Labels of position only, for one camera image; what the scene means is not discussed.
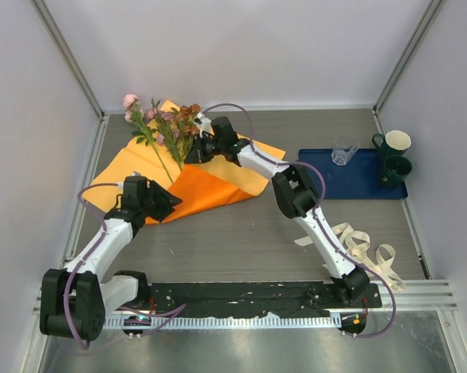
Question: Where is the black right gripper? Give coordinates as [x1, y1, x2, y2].
[184, 134, 224, 166]

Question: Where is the orange fake flower stem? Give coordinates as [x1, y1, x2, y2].
[175, 103, 201, 158]

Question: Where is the pink fake flower stem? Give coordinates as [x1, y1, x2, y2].
[123, 93, 173, 183]
[145, 99, 183, 170]

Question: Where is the orange wrapping paper sheet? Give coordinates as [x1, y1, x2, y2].
[83, 100, 268, 221]

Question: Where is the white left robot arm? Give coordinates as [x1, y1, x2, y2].
[40, 175, 182, 350]

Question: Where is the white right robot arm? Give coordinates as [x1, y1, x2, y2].
[185, 113, 370, 307]

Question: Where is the clear plastic cup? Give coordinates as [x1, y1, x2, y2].
[331, 135, 360, 166]

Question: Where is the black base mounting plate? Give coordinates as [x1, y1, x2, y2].
[148, 281, 382, 319]

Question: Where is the blue plastic tray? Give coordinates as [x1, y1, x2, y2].
[298, 149, 408, 200]

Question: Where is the cream printed ribbon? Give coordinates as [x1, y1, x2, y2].
[294, 221, 407, 293]

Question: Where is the green mug white interior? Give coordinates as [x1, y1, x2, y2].
[371, 130, 412, 161]

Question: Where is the dark green mug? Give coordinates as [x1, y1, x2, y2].
[379, 155, 413, 187]

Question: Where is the aluminium front rail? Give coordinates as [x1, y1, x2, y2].
[40, 270, 457, 341]

